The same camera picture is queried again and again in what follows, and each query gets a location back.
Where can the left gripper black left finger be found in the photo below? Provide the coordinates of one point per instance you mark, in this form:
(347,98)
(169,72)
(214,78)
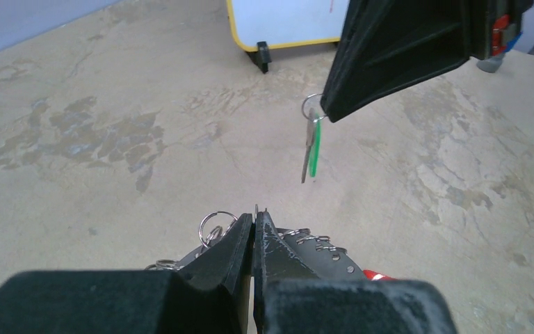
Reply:
(209,295)

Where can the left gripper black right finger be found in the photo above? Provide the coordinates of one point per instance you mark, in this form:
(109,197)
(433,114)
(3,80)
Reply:
(289,297)

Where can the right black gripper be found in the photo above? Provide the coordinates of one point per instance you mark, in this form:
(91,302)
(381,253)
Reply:
(387,46)

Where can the silver disc with keyrings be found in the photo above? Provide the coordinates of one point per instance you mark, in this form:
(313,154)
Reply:
(317,251)

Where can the keys with red green tags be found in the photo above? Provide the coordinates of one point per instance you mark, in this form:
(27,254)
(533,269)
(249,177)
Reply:
(374,275)

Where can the key with green tag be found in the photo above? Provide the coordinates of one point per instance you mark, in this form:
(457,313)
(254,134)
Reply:
(309,110)

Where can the whiteboard with red writing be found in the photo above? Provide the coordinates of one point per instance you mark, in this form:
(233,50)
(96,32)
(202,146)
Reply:
(260,26)

